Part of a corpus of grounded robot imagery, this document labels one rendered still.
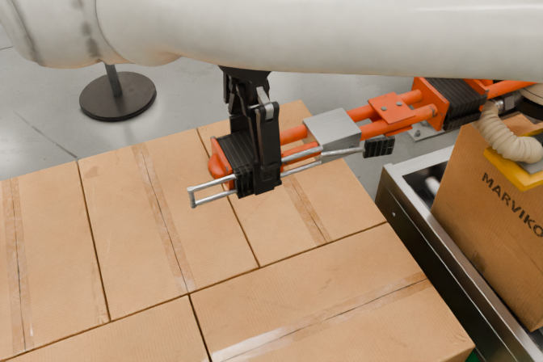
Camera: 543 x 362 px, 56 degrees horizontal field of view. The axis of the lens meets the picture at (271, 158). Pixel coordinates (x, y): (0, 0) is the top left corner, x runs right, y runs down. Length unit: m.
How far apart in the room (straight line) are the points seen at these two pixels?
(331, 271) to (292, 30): 1.12
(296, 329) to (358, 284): 0.21
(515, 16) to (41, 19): 0.30
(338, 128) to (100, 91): 2.20
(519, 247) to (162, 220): 0.94
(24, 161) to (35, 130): 0.21
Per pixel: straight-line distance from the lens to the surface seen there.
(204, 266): 1.40
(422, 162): 1.62
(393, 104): 0.82
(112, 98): 2.79
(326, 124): 0.76
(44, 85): 3.06
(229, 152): 0.71
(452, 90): 0.87
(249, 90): 0.60
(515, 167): 0.96
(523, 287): 1.37
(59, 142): 2.67
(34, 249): 1.56
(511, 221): 1.30
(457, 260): 1.40
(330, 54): 0.32
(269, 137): 0.61
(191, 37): 0.34
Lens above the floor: 1.73
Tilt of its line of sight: 46 degrees down
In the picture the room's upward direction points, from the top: straight up
